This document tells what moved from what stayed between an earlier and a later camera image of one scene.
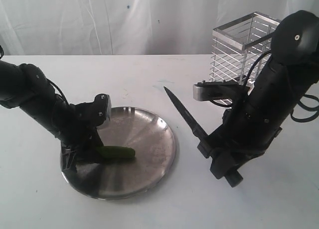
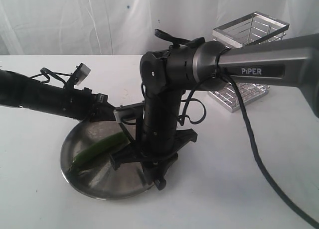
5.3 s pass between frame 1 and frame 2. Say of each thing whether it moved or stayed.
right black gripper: moved
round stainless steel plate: stayed
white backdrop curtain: stayed
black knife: moved
